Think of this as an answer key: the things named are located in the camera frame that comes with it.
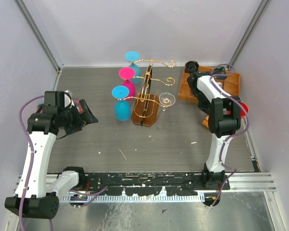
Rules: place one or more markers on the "red wine glass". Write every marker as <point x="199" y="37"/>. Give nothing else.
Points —
<point x="245" y="108"/>

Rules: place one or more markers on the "white slotted cable duct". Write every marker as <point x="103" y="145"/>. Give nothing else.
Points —
<point x="162" y="197"/>

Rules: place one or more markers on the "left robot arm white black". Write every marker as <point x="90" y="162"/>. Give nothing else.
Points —
<point x="32" y="197"/>

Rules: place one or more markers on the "colourful packet under left gripper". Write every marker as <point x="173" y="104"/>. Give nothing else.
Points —
<point x="78" y="105"/>

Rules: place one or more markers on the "front blue wine glass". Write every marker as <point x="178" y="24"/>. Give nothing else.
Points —
<point x="122" y="107"/>

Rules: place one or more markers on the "dark rolled cloth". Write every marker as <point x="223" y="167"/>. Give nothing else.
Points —
<point x="220" y="73"/>
<point x="191" y="67"/>

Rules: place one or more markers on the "orange wine glass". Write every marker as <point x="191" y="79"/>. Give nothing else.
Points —
<point x="205" y="122"/>

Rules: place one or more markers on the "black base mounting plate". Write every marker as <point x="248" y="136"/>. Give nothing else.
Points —
<point x="151" y="183"/>

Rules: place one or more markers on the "pink wine glass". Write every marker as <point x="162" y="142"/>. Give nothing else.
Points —
<point x="127" y="74"/>

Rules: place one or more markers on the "gold wire glass rack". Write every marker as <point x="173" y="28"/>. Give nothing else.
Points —
<point x="144" y="105"/>

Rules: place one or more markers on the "rear blue wine glass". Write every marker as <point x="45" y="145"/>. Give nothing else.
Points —
<point x="132" y="57"/>

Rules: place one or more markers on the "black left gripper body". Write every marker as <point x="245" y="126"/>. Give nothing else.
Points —
<point x="72" y="121"/>

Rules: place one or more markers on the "clear wine glass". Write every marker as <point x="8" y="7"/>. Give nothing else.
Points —
<point x="166" y="100"/>

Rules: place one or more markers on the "dark rolled cloth rear right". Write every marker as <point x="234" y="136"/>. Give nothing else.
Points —
<point x="220" y="73"/>

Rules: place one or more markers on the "wooden compartment tray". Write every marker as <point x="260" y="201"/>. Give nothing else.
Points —
<point x="231" y="85"/>

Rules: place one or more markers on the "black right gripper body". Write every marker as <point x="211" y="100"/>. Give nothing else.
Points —
<point x="203" y="104"/>

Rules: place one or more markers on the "blue wine glass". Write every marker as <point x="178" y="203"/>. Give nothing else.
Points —
<point x="122" y="107"/>
<point x="132" y="57"/>

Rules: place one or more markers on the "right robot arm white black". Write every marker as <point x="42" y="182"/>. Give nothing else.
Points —
<point x="224" y="121"/>

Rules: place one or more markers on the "dark rolled cloth rear left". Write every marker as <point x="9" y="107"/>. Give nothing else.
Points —
<point x="191" y="67"/>

